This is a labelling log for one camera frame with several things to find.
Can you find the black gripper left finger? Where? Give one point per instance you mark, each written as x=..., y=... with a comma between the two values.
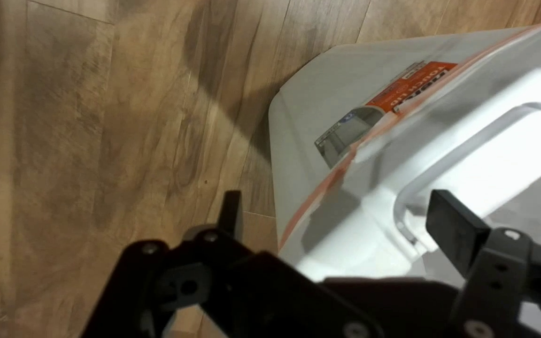
x=176, y=283

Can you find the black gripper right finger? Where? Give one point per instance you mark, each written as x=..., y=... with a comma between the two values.
x=464, y=237

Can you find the white lidded trash bin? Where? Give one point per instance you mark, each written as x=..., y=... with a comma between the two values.
x=469, y=125

